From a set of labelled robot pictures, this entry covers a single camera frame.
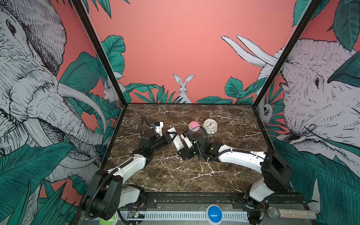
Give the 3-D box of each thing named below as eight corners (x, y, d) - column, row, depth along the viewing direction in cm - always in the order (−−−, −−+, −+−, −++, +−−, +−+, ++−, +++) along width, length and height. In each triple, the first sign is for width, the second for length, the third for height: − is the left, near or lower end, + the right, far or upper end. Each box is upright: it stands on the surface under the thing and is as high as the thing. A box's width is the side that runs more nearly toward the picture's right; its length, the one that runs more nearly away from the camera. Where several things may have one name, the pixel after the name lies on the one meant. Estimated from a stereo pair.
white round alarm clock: (208, 136, 103) (209, 132, 99) (201, 125, 110) (201, 121, 106) (219, 131, 106) (220, 127, 102) (211, 121, 112) (212, 117, 108)
